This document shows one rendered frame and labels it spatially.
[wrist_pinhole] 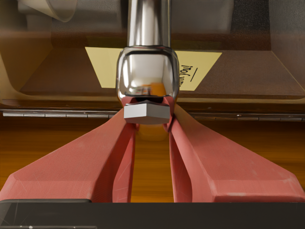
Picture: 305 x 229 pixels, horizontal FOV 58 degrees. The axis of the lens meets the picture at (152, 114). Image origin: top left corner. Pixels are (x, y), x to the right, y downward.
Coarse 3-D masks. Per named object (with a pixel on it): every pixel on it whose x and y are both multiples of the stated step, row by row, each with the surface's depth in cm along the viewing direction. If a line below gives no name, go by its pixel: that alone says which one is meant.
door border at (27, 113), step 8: (0, 112) 33; (8, 112) 33; (16, 112) 33; (24, 112) 33; (32, 112) 33; (40, 112) 33; (48, 112) 33; (56, 112) 33; (64, 112) 33; (72, 112) 32; (80, 112) 32; (88, 112) 32; (96, 112) 32; (104, 112) 32; (112, 112) 32; (240, 120) 34; (248, 120) 34; (256, 120) 34; (280, 120) 34; (288, 120) 34; (296, 120) 33
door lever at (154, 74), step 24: (144, 0) 7; (168, 0) 7; (144, 24) 7; (168, 24) 7; (144, 48) 7; (168, 48) 7; (120, 72) 7; (144, 72) 6; (168, 72) 6; (120, 96) 7; (144, 96) 6; (168, 96) 6; (144, 120) 7; (168, 120) 7
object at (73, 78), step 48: (0, 0) 11; (48, 0) 11; (96, 0) 11; (192, 0) 11; (240, 0) 11; (288, 0) 11; (0, 48) 15; (48, 48) 15; (192, 48) 15; (240, 48) 15; (288, 48) 15; (0, 96) 26; (48, 96) 26; (96, 96) 25; (192, 96) 25; (240, 96) 24; (288, 96) 24
